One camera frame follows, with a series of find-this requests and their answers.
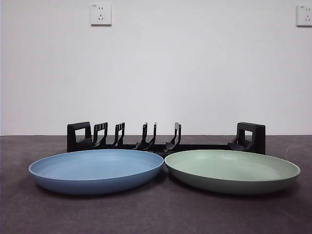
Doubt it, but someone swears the black plate rack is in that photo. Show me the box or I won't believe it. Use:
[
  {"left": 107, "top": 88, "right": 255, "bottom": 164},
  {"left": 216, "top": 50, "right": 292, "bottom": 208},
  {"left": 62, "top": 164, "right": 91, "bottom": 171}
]
[{"left": 66, "top": 121, "right": 266, "bottom": 155}]

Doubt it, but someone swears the green round plate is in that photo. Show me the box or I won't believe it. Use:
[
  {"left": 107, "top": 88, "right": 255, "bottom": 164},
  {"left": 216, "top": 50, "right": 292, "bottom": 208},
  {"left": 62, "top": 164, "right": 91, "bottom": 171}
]
[{"left": 164, "top": 149, "right": 301, "bottom": 195}]

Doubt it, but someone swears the white wall socket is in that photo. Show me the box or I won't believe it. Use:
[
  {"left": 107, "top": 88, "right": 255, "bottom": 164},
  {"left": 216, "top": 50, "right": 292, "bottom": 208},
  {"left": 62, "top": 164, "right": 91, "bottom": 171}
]
[
  {"left": 296, "top": 5, "right": 312, "bottom": 27},
  {"left": 91, "top": 3, "right": 113, "bottom": 26}
]

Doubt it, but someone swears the blue round plate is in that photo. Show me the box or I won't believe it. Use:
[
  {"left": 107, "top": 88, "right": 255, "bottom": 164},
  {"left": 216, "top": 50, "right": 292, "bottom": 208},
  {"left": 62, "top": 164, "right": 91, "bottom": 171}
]
[{"left": 28, "top": 149, "right": 164, "bottom": 195}]

